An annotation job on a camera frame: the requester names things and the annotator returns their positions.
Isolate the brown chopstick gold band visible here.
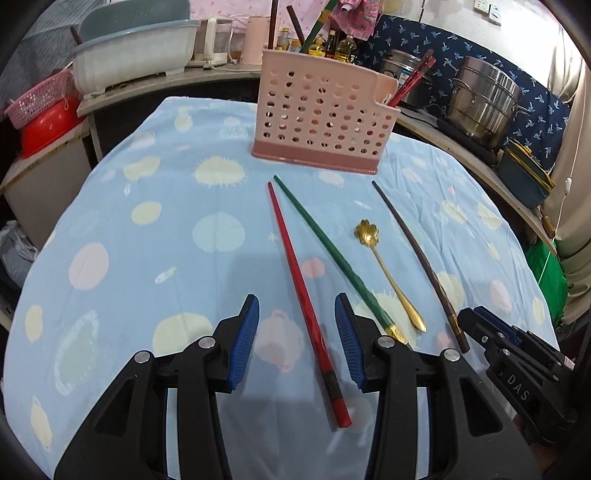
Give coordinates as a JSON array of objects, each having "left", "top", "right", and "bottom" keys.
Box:
[{"left": 372, "top": 180, "right": 471, "bottom": 354}]

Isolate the steel rice cooker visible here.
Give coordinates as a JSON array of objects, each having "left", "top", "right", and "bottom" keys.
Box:
[{"left": 379, "top": 50, "right": 432, "bottom": 109}]

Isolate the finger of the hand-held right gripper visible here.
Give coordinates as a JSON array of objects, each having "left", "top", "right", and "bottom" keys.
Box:
[
  {"left": 456, "top": 307, "right": 500, "bottom": 361},
  {"left": 475, "top": 305, "right": 528, "bottom": 343}
]

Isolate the white kitchen appliance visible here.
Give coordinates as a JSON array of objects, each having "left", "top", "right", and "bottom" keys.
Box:
[{"left": 194, "top": 17, "right": 232, "bottom": 65}]

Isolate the red plastic basin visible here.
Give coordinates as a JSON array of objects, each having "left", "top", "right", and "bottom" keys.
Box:
[{"left": 19, "top": 99, "right": 86, "bottom": 158}]

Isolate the green chopstick gold band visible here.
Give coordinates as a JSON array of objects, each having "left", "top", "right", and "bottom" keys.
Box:
[
  {"left": 300, "top": 0, "right": 340, "bottom": 54},
  {"left": 273, "top": 174, "right": 411, "bottom": 348}
]

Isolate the dark brown chopstick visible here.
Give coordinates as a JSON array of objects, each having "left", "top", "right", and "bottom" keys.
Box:
[{"left": 286, "top": 4, "right": 306, "bottom": 46}]

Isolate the light blue patterned tablecloth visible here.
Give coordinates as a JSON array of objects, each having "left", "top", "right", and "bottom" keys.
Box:
[{"left": 4, "top": 95, "right": 561, "bottom": 480}]

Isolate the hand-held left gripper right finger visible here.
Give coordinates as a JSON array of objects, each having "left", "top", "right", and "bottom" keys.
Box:
[{"left": 333, "top": 292, "right": 541, "bottom": 480}]

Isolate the dark red chopstick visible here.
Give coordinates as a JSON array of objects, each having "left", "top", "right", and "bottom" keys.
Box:
[{"left": 402, "top": 48, "right": 435, "bottom": 93}]

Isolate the white wall socket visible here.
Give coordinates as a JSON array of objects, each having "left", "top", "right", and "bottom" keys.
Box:
[{"left": 473, "top": 0, "right": 504, "bottom": 26}]

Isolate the black induction cooker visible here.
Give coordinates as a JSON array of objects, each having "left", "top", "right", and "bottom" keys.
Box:
[{"left": 436, "top": 117, "right": 502, "bottom": 167}]

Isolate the blue casserole yellow lid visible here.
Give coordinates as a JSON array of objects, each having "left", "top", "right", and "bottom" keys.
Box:
[{"left": 499, "top": 141, "right": 555, "bottom": 208}]

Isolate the pink floral garment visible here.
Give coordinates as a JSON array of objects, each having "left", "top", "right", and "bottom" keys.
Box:
[{"left": 330, "top": 0, "right": 382, "bottom": 44}]

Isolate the pink electric kettle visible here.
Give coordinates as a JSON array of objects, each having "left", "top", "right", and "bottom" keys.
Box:
[{"left": 241, "top": 15, "right": 273, "bottom": 65}]

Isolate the beige curtain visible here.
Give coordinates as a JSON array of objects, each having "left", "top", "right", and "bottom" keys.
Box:
[{"left": 549, "top": 28, "right": 591, "bottom": 324}]

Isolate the white cable with switch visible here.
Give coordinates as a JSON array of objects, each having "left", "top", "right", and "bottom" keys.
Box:
[{"left": 556, "top": 178, "right": 576, "bottom": 241}]

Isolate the pink dotted cloth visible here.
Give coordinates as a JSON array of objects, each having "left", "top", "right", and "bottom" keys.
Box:
[{"left": 189, "top": 0, "right": 333, "bottom": 21}]

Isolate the grey patterned cloth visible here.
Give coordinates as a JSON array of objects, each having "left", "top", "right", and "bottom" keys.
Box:
[{"left": 0, "top": 0, "right": 84, "bottom": 107}]

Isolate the stainless steel steamer pot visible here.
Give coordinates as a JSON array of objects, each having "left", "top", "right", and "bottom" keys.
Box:
[{"left": 450, "top": 55, "right": 532, "bottom": 151}]

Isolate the red chopstick black band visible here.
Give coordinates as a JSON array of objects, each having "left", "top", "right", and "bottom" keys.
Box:
[
  {"left": 267, "top": 182, "right": 353, "bottom": 429},
  {"left": 390, "top": 55, "right": 437, "bottom": 108}
]

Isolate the gold flower spoon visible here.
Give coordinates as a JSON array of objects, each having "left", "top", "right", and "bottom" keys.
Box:
[{"left": 354, "top": 219, "right": 428, "bottom": 333}]

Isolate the pink perforated utensil holder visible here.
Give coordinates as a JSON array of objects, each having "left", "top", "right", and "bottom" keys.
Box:
[{"left": 252, "top": 49, "right": 400, "bottom": 176}]

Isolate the green plastic bag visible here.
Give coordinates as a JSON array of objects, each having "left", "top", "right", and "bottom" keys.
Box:
[{"left": 526, "top": 240, "right": 568, "bottom": 324}]

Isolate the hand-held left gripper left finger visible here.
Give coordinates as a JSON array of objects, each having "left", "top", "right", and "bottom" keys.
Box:
[{"left": 53, "top": 293, "right": 262, "bottom": 480}]

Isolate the dark blue printed cloth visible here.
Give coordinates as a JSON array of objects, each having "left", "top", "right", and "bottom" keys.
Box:
[{"left": 369, "top": 14, "right": 573, "bottom": 171}]

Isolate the cooking oil bottle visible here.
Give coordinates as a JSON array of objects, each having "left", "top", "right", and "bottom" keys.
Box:
[{"left": 335, "top": 36, "right": 358, "bottom": 63}]

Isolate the white storage box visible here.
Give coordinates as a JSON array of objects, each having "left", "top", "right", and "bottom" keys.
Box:
[{"left": 0, "top": 134, "right": 100, "bottom": 250}]

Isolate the pink plastic basket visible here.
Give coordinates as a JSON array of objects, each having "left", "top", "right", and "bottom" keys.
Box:
[{"left": 4, "top": 69, "right": 75, "bottom": 130}]

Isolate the white dish basin teal lid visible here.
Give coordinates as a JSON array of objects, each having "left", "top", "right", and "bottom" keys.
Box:
[{"left": 71, "top": 0, "right": 200, "bottom": 95}]

